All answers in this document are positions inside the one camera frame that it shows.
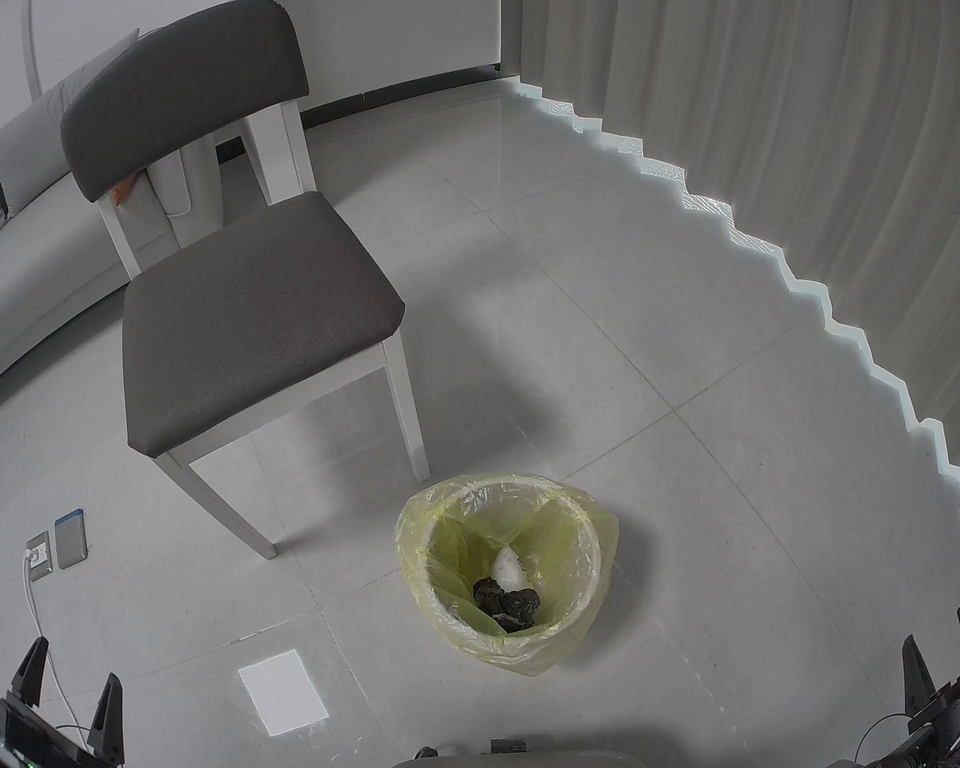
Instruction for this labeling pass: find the white trash bin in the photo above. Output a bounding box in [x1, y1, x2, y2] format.
[414, 480, 606, 654]

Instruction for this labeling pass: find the grey and white chair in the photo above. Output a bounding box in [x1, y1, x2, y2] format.
[58, 0, 431, 562]

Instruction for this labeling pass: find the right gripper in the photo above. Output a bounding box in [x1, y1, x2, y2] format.
[894, 633, 960, 768]

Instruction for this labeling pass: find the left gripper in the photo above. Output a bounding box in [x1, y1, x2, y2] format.
[0, 635, 126, 768]

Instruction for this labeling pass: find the pale grey sofa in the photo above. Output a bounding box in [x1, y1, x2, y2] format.
[0, 30, 220, 376]

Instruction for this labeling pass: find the black cable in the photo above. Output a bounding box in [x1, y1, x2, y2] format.
[853, 711, 915, 768]

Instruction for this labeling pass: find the white paper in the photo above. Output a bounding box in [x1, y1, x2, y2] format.
[490, 546, 536, 595]

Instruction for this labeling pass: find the yellow plastic bag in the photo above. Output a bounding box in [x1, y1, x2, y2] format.
[395, 472, 621, 678]

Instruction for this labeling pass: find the white cable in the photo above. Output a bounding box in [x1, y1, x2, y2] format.
[22, 547, 93, 735]

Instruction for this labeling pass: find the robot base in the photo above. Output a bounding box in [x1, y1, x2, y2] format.
[390, 737, 624, 768]

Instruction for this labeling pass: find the black plastic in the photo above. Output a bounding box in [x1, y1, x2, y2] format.
[472, 576, 543, 636]

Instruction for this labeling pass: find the white curtain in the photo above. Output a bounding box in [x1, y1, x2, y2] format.
[501, 0, 960, 481]

